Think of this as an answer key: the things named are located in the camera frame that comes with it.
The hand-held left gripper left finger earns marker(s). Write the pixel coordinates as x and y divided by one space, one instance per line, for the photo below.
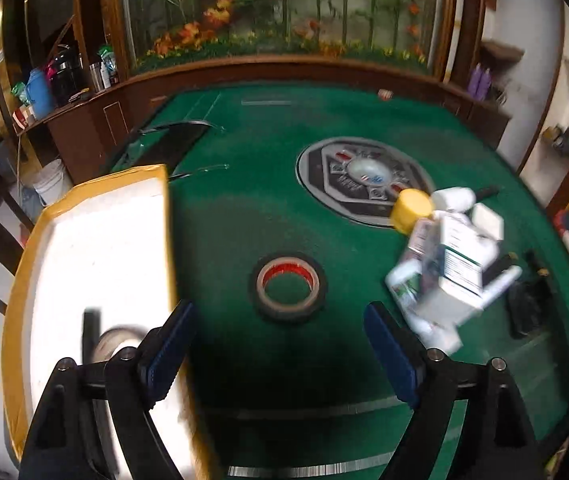
169 355

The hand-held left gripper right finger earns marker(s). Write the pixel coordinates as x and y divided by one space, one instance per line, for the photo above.
389 355

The small white bottle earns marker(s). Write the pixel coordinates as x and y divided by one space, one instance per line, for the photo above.
439 330

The black gold lipstick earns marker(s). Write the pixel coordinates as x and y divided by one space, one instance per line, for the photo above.
538 267

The white printed tube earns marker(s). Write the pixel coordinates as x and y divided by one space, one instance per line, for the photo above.
404 285

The black tube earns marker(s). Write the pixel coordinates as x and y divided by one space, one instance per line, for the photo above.
502 261

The black tape roll red core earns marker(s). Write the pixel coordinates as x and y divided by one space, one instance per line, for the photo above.
264 310

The black marker pen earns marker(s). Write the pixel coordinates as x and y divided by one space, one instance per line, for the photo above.
485 192

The white carton green print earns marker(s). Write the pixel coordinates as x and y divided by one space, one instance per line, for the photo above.
459 260

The white plastic bottle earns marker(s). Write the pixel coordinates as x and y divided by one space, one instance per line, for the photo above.
457 199

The yellow-edged white foam tray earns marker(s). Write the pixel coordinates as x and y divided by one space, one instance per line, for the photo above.
104 240

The shoes on shelf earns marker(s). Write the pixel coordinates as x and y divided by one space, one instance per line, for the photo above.
560 140

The yellow cap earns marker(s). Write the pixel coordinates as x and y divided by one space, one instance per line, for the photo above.
411 210

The purple bottles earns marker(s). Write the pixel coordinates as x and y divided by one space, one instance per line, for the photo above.
479 82

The octagonal table control panel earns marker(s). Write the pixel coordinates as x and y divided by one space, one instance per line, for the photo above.
334 175

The white bucket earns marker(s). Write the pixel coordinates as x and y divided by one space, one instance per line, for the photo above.
52 182

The black table drawer pocket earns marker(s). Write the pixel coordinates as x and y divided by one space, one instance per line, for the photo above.
174 142

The wooden curved cabinet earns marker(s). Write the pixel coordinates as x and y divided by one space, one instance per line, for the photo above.
79 135

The rolled white yellow paper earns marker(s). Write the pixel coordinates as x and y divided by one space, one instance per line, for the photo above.
453 30

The small red white item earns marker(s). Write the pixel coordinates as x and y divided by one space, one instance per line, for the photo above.
385 94

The steel cup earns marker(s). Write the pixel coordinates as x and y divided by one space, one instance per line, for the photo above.
96 77

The blue thermos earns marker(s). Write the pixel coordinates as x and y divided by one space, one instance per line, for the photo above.
40 92

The green bottle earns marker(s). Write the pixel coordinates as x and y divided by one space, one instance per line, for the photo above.
108 67

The black thermos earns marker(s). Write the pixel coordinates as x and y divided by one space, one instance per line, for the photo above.
67 75

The glass flower display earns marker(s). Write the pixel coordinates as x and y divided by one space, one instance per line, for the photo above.
284 5

